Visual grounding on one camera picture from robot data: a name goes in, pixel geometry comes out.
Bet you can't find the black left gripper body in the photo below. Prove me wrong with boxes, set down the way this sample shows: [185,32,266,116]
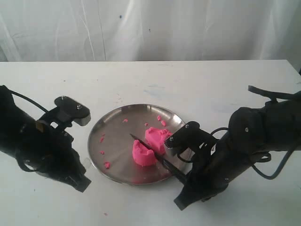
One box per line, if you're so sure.
[21,122,86,181]

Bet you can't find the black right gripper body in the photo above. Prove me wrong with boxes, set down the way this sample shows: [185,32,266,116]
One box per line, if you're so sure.
[184,155,233,202]

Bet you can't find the black knife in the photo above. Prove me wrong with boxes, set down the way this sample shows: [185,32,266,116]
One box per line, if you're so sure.
[130,134,187,185]

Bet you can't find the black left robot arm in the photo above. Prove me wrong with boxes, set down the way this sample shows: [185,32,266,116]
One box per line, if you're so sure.
[0,85,91,192]

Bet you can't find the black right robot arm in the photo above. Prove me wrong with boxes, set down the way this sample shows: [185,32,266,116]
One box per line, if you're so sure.
[166,86,301,210]

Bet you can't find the pink crumb on plate bottom-left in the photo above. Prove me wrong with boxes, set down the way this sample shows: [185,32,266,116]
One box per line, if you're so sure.
[104,161,111,169]

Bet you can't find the round steel plate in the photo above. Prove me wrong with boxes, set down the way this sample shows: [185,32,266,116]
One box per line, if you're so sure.
[88,104,185,185]

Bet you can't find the pink crumbs beside knife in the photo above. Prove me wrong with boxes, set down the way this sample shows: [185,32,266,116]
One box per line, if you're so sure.
[157,115,166,127]

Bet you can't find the white backdrop sheet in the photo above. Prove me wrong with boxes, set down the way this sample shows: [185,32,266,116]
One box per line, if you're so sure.
[0,0,301,64]

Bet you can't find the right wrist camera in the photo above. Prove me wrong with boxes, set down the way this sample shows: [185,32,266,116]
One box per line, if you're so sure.
[164,121,218,163]

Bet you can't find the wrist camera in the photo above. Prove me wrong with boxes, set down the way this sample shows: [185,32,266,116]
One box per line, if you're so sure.
[37,96,92,132]
[164,121,218,163]

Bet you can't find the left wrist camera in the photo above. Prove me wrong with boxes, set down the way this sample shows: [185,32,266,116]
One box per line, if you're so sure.
[37,96,92,132]

